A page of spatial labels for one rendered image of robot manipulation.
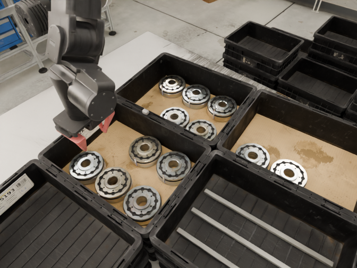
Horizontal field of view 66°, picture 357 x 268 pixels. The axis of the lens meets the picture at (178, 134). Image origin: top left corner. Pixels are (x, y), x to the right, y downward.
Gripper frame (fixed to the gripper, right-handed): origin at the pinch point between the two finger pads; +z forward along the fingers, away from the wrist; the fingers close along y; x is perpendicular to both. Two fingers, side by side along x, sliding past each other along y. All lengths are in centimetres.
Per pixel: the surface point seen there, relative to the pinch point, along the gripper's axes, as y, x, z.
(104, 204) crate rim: -7.5, -6.9, 13.0
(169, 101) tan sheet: 38.4, 7.3, 23.7
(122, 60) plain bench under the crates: 61, 54, 39
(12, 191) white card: -18.0, 18.0, 17.2
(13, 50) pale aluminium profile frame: 62, 185, 83
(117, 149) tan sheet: 11.0, 8.4, 23.6
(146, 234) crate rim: -7.3, -19.8, 13.2
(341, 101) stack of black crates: 130, -50, 67
